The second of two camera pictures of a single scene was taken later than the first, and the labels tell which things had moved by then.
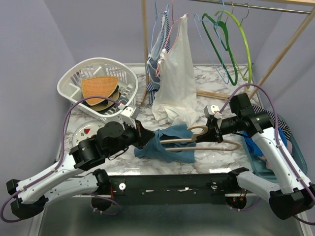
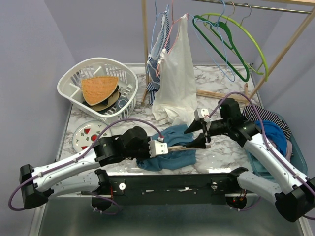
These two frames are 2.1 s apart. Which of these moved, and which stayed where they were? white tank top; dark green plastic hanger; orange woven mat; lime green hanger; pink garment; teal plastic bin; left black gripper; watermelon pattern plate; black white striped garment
Moved: left black gripper; dark green plastic hanger; lime green hanger
Stayed: pink garment; white tank top; orange woven mat; teal plastic bin; black white striped garment; watermelon pattern plate
